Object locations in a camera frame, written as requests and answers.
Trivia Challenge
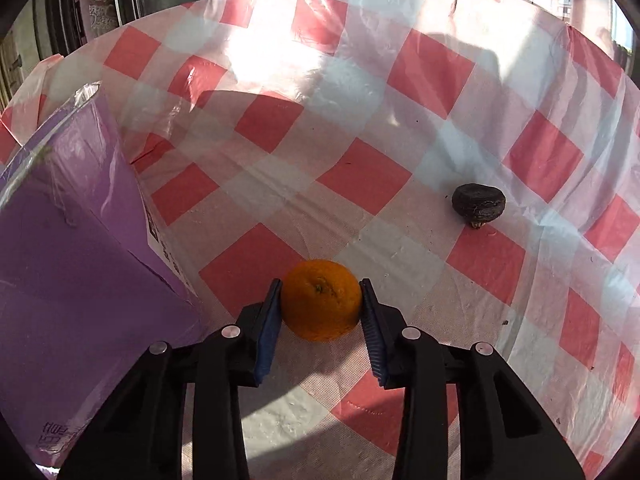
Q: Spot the dark mangosteen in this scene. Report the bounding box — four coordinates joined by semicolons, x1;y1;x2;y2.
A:
451;183;507;229

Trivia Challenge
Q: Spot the purple cardboard box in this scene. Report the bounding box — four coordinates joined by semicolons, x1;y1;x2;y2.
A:
0;82;208;471

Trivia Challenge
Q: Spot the small orange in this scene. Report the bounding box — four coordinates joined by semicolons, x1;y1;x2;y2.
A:
280;259;364;343

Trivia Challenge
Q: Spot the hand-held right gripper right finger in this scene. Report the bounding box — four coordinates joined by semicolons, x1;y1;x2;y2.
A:
359;278;586;480

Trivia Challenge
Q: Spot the red white checkered tablecloth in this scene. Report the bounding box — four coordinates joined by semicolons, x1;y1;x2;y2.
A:
0;0;640;480

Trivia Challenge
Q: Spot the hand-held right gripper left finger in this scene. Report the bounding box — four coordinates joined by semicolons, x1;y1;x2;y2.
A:
59;278;284;480

